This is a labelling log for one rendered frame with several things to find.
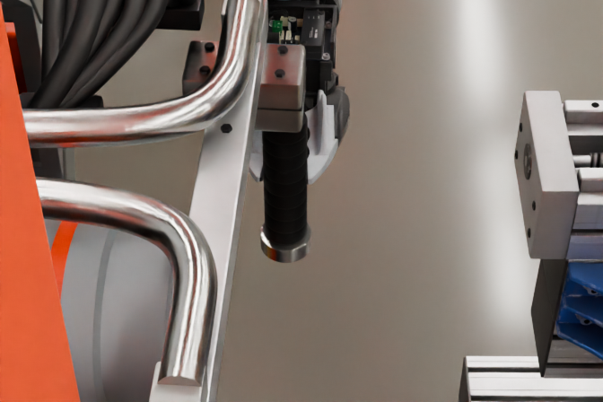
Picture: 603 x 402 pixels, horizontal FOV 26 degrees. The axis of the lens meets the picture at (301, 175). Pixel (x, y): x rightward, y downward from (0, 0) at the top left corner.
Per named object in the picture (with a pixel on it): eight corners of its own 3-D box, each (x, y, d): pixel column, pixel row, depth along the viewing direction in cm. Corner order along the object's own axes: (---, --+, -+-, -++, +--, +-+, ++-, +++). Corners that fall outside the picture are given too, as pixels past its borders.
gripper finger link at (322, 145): (306, 139, 102) (296, 64, 108) (306, 193, 106) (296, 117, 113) (345, 136, 102) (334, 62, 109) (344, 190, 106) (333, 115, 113)
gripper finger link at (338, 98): (299, 136, 108) (291, 70, 114) (299, 152, 109) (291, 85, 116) (355, 133, 108) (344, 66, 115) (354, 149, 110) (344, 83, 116)
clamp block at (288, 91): (192, 86, 104) (188, 34, 100) (306, 91, 103) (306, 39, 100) (184, 129, 100) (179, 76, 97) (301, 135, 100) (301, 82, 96)
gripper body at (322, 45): (244, 44, 107) (257, -40, 116) (248, 122, 114) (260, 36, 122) (337, 48, 107) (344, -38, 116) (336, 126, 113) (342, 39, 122)
